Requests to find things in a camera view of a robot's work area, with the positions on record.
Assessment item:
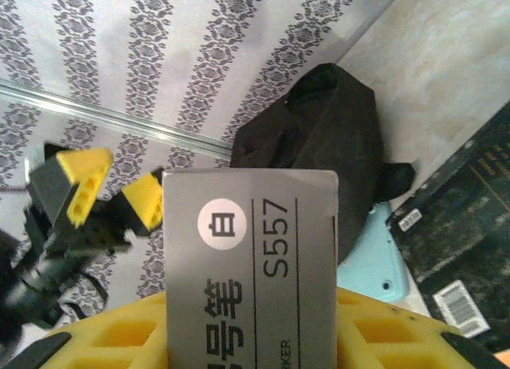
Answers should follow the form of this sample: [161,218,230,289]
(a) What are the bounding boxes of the grey marker pen box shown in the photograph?
[162,169,339,369]

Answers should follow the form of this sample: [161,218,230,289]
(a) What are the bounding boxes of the black book with barcode stickers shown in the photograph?
[385,101,510,354]

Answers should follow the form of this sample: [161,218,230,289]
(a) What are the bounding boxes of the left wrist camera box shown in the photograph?
[23,143,61,175]

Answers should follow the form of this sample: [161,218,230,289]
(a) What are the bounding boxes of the teal calculator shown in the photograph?
[338,203,411,306]

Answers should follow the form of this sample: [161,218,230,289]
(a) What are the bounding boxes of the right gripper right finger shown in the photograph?
[336,288,506,369]

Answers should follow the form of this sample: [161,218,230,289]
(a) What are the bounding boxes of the black fabric backpack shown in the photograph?
[230,61,416,262]

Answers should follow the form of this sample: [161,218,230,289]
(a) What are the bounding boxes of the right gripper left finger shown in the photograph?
[7,292,168,369]

